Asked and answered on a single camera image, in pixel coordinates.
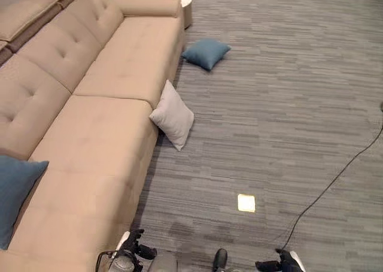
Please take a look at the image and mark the black cable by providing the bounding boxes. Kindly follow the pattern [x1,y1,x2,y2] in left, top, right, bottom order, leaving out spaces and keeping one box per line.
[274,108,383,251]

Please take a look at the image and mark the small blue cushion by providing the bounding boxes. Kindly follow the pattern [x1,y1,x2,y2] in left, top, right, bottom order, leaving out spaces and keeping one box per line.
[181,38,232,72]

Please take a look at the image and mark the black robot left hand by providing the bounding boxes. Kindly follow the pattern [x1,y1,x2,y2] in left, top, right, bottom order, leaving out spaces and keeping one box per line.
[115,229,157,260]

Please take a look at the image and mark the dark robot foot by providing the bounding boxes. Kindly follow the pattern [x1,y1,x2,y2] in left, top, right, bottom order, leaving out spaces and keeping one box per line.
[212,248,229,269]

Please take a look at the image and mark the brass floor socket plate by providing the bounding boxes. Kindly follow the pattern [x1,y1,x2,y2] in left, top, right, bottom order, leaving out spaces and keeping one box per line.
[237,194,256,213]

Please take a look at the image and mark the light grey cushion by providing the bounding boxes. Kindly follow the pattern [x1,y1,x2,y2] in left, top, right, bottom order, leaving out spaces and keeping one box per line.
[148,79,195,152]

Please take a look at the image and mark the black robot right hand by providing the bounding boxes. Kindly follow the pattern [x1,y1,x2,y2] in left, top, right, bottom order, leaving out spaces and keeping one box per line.
[255,247,307,272]

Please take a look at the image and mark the large blue cushion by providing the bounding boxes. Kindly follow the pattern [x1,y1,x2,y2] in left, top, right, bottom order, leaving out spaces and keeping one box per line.
[0,155,50,250]

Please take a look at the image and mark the beige tufted fabric sofa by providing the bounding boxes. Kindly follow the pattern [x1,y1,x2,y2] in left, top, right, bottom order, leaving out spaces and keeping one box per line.
[0,0,186,272]

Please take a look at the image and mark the round white side table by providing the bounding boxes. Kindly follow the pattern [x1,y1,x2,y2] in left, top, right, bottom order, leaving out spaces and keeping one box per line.
[157,0,193,31]

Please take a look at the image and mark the beige sofa with brown base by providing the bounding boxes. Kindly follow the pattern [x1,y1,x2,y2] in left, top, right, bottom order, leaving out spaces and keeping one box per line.
[0,0,94,65]

